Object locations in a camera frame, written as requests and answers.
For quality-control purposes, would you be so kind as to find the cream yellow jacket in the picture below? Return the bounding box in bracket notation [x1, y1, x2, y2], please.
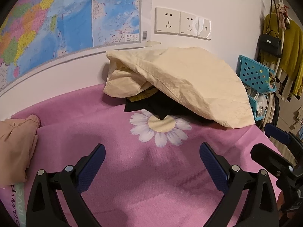
[104, 47, 255, 129]

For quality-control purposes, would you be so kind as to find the white wall socket panel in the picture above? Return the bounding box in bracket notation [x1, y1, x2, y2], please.
[155, 7, 212, 40]

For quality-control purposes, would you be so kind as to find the colourful wall map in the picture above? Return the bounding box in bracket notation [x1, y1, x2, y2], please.
[1, 0, 152, 90]

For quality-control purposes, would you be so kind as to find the white coat rack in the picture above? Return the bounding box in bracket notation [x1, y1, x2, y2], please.
[269, 0, 291, 60]

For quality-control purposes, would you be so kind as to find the folded peach pink garment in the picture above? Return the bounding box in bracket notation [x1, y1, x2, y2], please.
[0, 115, 40, 187]

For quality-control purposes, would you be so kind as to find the olive green garment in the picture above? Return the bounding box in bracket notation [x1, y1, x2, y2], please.
[127, 87, 158, 102]

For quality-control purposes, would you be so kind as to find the black garment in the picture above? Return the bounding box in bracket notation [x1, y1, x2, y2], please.
[124, 90, 212, 124]

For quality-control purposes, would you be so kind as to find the teal perforated plastic basket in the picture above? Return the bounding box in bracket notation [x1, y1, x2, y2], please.
[238, 55, 277, 121]

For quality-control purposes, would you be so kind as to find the pink daisy bed sheet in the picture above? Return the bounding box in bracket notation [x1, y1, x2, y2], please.
[1, 85, 274, 226]

